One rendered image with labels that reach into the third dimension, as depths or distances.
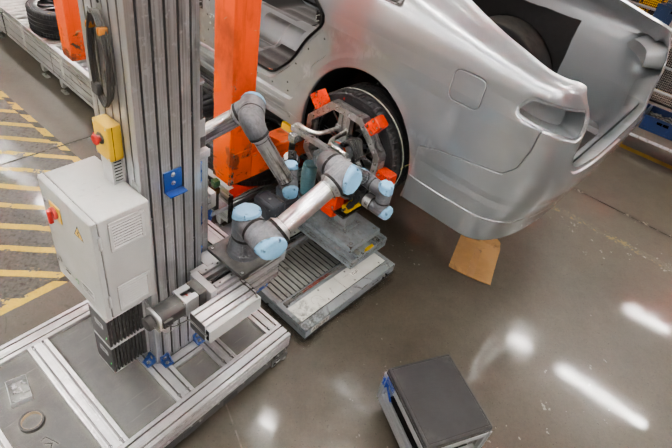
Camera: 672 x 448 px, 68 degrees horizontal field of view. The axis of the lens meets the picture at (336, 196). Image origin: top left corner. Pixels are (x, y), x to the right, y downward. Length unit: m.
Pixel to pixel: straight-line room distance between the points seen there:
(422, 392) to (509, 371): 0.84
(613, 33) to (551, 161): 1.70
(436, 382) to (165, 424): 1.21
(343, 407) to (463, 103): 1.61
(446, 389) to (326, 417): 0.61
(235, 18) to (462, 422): 2.10
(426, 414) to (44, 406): 1.63
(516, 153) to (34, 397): 2.32
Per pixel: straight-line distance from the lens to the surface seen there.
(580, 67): 4.03
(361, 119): 2.65
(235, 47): 2.59
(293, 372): 2.81
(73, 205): 1.82
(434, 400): 2.48
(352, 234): 3.25
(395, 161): 2.71
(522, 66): 2.29
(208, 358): 2.59
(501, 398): 3.07
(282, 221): 1.98
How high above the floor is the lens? 2.36
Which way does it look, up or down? 37 degrees down
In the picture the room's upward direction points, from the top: 11 degrees clockwise
